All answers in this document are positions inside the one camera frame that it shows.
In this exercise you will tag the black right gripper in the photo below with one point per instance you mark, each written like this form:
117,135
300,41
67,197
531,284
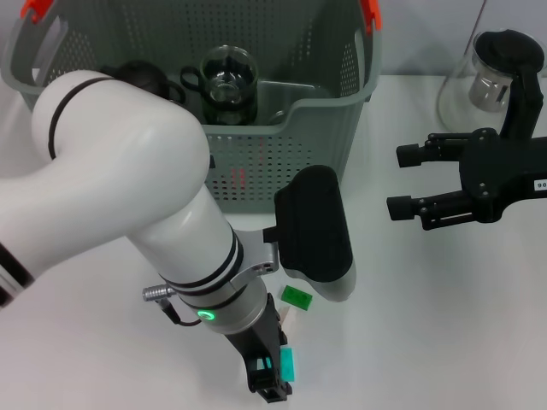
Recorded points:
491,171

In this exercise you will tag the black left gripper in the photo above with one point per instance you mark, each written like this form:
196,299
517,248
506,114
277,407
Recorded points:
260,337

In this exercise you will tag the teal four-stud brick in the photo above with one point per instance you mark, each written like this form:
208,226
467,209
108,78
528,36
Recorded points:
288,363

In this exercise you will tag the white plastic brick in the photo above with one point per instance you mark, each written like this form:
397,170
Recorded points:
290,314

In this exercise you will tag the green two-stud brick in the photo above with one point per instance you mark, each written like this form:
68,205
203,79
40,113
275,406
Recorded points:
297,297

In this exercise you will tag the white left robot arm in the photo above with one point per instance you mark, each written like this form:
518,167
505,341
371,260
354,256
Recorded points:
107,171

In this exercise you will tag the grey perforated storage basket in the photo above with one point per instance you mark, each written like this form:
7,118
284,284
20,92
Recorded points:
299,128

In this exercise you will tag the glass teapot black lid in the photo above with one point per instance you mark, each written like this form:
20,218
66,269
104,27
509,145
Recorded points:
508,47

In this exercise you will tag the dark clay teapot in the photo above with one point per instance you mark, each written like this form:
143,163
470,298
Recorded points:
141,74

